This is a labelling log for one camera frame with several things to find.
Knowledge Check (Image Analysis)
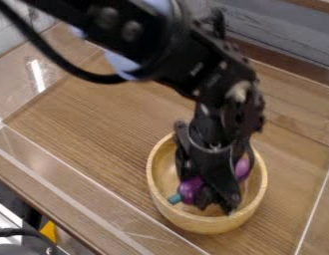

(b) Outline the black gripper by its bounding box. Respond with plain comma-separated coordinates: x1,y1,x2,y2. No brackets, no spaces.
175,81,264,214

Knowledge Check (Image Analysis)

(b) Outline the purple toy eggplant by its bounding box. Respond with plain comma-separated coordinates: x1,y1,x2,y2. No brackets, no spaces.
167,157,251,205

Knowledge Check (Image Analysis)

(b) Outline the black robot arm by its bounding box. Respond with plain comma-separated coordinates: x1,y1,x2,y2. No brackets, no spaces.
22,0,264,212

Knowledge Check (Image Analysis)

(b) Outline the brown wooden bowl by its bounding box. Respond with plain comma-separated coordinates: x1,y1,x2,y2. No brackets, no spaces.
147,133,268,235

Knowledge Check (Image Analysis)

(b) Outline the yellow black equipment base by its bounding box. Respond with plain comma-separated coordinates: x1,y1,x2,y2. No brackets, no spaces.
0,181,96,255

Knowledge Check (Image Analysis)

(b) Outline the black cable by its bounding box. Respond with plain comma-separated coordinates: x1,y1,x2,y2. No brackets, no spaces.
0,0,132,85

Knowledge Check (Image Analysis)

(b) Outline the clear acrylic tray wall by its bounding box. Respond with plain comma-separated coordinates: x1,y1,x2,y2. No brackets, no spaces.
0,45,329,255

